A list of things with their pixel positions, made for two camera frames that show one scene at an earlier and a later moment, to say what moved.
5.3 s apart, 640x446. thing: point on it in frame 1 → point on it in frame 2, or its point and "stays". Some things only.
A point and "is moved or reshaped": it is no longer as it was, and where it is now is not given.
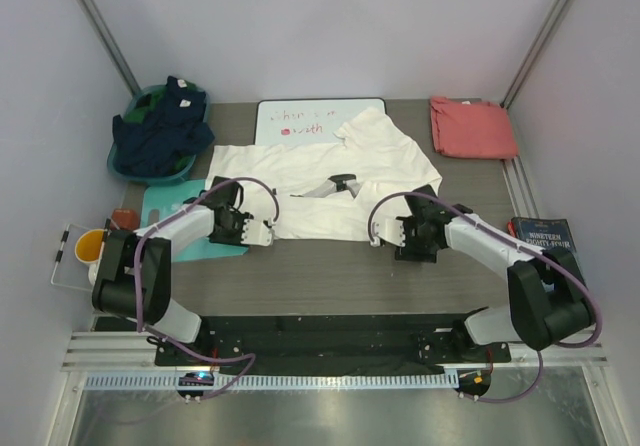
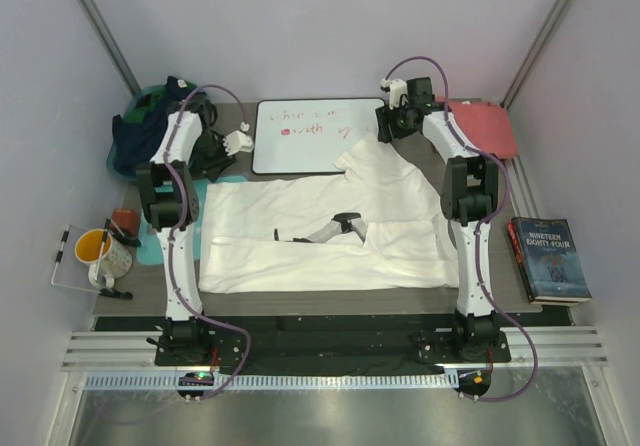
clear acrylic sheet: (69, 270) stays
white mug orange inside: (88, 248) stays
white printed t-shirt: (370, 148) is moved or reshaped
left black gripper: (236, 240) → (212, 170)
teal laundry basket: (111, 158) stays
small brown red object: (126, 219) stays
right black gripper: (410, 252) → (383, 117)
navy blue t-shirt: (178, 128) stays
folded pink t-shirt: (472, 129) stays
